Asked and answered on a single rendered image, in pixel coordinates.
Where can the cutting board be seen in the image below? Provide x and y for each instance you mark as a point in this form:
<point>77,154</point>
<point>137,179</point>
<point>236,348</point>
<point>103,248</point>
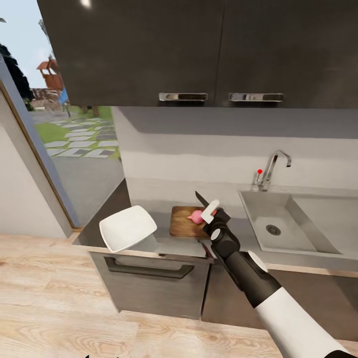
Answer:
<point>181,225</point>

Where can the fixed window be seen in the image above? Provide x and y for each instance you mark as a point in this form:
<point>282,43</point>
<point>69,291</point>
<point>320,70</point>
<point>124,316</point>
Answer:
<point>76,147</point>

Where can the drop in sink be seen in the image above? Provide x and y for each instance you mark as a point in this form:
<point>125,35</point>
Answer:
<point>301,223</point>

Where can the bowl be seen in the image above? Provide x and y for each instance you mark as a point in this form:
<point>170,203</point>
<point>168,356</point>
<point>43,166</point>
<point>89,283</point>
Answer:
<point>127,228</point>

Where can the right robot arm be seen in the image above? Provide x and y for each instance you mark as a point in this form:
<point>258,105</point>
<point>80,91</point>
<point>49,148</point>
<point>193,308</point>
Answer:
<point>295,333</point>

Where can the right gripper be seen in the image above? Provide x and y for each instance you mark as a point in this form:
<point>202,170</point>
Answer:
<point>219,217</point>

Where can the parer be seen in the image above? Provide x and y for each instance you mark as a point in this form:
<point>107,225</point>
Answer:
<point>204,202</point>

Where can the vidalia onion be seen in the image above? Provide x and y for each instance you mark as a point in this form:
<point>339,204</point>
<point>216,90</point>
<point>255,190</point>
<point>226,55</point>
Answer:
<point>196,217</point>

